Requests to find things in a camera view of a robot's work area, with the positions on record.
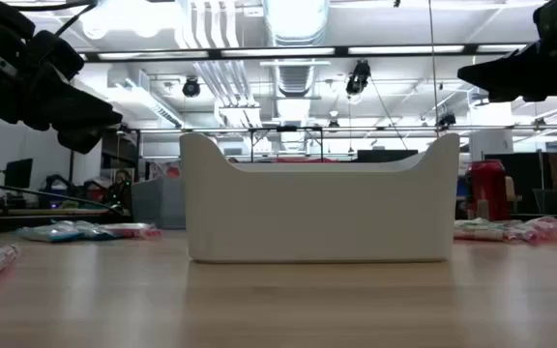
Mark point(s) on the wide black screen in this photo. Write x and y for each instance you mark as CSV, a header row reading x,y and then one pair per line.
x,y
387,156

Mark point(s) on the white plastic bin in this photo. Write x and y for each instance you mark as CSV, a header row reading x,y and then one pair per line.
x,y
317,217

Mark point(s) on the black hanging spotlight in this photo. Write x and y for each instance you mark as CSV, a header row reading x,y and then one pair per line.
x,y
358,77
447,119
191,88

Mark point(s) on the thin black rod red tip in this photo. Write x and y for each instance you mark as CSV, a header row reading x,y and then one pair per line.
x,y
41,195

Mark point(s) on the long black ceiling light bar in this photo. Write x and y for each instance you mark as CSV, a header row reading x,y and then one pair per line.
x,y
215,53

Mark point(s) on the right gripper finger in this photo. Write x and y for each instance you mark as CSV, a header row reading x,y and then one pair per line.
x,y
506,75

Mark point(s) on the silver ventilation duct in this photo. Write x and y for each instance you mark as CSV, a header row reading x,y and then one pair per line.
x,y
295,77

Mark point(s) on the clear grey plastic bin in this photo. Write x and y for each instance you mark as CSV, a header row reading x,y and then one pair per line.
x,y
157,205

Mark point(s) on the white blue Hershey's candy bar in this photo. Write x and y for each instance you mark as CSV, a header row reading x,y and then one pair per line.
x,y
92,231
51,234

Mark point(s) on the red soda can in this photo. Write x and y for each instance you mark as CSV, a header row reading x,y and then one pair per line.
x,y
489,191

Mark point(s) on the black computer monitor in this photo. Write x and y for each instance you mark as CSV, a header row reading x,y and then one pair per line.
x,y
19,173

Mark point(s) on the pink hard candy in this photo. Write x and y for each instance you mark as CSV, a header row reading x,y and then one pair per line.
x,y
525,231

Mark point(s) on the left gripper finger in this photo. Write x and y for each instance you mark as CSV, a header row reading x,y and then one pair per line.
x,y
75,111
82,140

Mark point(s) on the black partition panel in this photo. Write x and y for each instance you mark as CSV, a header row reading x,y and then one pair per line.
x,y
527,183

